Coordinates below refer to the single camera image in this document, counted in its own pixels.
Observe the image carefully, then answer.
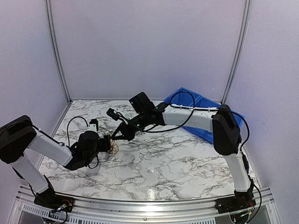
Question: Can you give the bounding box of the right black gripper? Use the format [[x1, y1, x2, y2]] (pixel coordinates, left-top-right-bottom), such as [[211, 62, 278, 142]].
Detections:
[[111, 112, 149, 141]]

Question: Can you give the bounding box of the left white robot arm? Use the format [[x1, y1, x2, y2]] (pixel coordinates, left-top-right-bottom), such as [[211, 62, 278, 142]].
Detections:
[[0, 115, 111, 208]]

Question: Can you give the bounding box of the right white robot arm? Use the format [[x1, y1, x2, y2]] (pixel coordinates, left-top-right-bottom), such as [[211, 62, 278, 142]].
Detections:
[[107, 92, 254, 209]]

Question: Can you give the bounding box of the blue three-compartment bin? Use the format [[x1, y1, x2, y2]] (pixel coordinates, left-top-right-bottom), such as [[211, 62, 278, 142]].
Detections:
[[163, 87, 245, 143]]

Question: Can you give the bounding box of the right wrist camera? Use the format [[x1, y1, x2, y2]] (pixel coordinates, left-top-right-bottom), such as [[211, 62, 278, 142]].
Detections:
[[107, 108, 124, 121]]

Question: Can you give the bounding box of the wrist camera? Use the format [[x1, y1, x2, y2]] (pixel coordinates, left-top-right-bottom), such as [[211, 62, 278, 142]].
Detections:
[[88, 119, 99, 132], [107, 108, 124, 121]]

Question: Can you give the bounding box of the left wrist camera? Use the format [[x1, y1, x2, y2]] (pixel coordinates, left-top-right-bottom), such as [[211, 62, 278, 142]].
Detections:
[[88, 119, 99, 132]]

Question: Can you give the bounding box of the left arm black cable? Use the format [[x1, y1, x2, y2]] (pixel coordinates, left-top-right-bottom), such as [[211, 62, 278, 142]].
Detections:
[[66, 116, 99, 169]]

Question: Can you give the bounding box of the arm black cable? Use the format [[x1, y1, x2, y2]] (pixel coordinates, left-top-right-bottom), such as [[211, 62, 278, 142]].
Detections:
[[121, 91, 262, 212], [66, 116, 99, 169]]

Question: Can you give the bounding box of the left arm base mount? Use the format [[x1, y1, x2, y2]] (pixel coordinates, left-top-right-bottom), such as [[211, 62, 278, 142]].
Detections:
[[34, 190, 74, 212]]

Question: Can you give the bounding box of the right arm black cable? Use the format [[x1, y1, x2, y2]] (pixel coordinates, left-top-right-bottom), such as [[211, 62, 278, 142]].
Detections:
[[121, 91, 262, 212]]

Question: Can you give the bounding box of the aluminium front rail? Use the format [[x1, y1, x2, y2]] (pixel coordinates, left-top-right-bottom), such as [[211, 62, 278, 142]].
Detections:
[[14, 186, 275, 224]]

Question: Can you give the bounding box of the right aluminium frame post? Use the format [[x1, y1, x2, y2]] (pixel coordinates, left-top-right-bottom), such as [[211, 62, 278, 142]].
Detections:
[[220, 0, 252, 104]]

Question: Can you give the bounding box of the aluminium frame post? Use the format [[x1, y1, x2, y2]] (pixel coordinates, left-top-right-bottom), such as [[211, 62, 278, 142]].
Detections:
[[220, 0, 252, 104], [44, 0, 72, 104]]

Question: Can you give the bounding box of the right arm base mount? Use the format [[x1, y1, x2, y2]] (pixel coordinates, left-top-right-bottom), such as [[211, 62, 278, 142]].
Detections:
[[214, 192, 256, 214]]

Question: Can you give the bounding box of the left aluminium frame post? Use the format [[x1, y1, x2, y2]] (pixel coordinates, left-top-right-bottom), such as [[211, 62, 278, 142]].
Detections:
[[44, 0, 72, 104]]

